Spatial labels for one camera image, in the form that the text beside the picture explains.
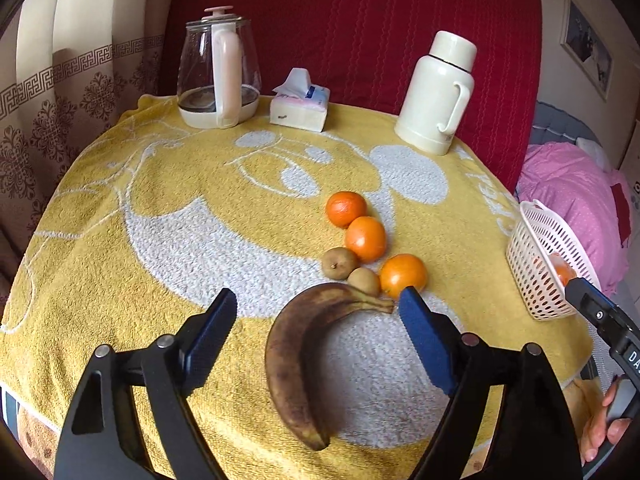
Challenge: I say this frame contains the overripe brown banana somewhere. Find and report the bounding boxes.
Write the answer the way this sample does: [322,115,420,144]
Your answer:
[265,282,395,451]

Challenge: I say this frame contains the white plastic basket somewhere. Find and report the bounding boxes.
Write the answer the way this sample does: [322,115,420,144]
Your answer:
[506,200,600,321]

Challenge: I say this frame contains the brown kiwi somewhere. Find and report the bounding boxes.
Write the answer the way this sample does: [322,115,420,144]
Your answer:
[347,266,381,297]
[320,247,359,281]

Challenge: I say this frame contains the orange mandarin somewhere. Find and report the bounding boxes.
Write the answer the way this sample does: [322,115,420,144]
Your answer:
[345,216,387,263]
[326,191,368,229]
[378,254,428,299]

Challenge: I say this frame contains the right hand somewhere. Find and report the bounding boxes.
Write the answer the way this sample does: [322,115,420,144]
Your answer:
[579,378,631,465]

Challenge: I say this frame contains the bagged orange fruit in basket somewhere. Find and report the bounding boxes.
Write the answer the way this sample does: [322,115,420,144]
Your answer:
[548,252,577,286]

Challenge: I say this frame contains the pink bedding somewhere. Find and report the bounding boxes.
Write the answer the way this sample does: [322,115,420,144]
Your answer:
[516,142,634,296]

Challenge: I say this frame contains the yellow cartoon towel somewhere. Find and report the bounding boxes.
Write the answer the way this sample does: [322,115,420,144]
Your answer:
[1,98,594,479]

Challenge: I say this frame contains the tissue pack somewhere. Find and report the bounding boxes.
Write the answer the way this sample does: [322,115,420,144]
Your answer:
[270,67,331,132]

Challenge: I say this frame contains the cream thermos flask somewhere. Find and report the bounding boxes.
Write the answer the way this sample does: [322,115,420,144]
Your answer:
[395,30,477,156]

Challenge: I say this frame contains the patterned beige curtain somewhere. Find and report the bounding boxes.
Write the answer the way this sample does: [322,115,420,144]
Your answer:
[1,0,170,299]

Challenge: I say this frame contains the red quilted headboard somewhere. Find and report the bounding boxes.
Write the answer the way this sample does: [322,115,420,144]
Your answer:
[158,0,542,188]

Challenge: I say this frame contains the grey bed frame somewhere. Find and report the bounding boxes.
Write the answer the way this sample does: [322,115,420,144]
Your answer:
[528,101,600,145]

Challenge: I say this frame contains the glass kettle pink handle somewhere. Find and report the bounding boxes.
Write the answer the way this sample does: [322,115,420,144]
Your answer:
[177,6,262,129]

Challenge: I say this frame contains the framed wall picture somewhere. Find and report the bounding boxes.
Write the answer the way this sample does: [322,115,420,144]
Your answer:
[560,0,614,101]

